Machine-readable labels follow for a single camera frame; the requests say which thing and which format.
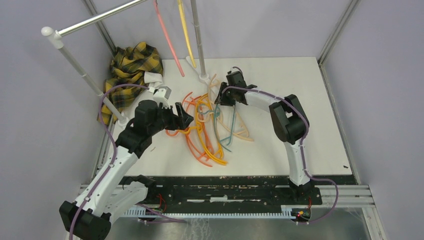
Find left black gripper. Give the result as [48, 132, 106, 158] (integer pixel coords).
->
[148, 101, 194, 136]

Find teal wire hanger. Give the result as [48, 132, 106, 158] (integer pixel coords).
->
[196, 103, 237, 153]

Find yellow plastic hanger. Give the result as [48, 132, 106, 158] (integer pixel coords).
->
[177, 0, 197, 69]

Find pink wire hanger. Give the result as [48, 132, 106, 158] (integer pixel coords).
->
[153, 0, 185, 77]

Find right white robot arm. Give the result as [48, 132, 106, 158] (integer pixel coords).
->
[214, 70, 311, 204]

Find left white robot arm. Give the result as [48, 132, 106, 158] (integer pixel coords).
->
[59, 100, 194, 240]

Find cream plastic hanger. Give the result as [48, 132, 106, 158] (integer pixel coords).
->
[207, 73, 254, 142]

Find amber plastic hanger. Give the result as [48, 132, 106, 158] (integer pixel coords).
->
[193, 93, 228, 166]

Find orange plastic hanger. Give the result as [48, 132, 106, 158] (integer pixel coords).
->
[165, 91, 213, 168]

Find yellow plaid cloth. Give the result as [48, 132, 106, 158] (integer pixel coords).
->
[103, 41, 164, 113]

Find white clothes rack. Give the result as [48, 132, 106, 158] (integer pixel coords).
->
[40, 0, 226, 128]

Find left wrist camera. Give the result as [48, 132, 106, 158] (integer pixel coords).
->
[152, 86, 172, 109]

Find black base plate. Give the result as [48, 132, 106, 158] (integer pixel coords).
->
[114, 174, 359, 215]

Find white cable duct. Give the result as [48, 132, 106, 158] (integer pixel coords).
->
[114, 205, 312, 220]

